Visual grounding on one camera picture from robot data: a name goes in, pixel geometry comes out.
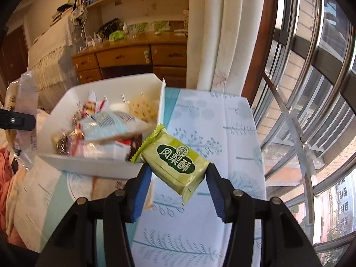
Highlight green tissue pack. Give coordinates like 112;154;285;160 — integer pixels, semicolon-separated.
109;30;127;42

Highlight dark red chocolate packet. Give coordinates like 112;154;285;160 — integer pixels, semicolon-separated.
126;134;143;161

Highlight clear bag orange pastries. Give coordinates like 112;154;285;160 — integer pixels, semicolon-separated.
5;71;39;168

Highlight floral blanket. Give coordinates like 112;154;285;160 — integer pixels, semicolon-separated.
1;133;26;248

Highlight yellow puffed snack bag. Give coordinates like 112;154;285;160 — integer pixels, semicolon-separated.
129;96;158;122

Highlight wooden bookshelf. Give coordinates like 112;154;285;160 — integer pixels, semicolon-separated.
85;0;189;34

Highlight lace-covered furniture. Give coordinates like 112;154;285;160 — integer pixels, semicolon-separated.
28;16;83;113

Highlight green pineapple cake packet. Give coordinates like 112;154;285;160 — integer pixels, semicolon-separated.
130;124;209;205

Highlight red white snack packet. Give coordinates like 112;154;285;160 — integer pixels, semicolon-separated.
79;90;108;119

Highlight white red-edged snack bag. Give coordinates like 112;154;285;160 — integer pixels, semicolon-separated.
69;139;133;161

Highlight white plastic storage bin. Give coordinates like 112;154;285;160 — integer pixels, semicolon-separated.
36;74;166;179

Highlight white curtain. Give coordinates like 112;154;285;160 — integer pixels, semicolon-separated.
186;0;264;95

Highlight wooden desk with drawers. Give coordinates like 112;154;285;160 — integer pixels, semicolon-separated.
72;32;187;88

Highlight light blue clear snack bag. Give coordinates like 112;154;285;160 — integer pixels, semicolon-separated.
77;111;150;142

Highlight white tree-print tablecloth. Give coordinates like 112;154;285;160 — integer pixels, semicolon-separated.
11;88;266;266

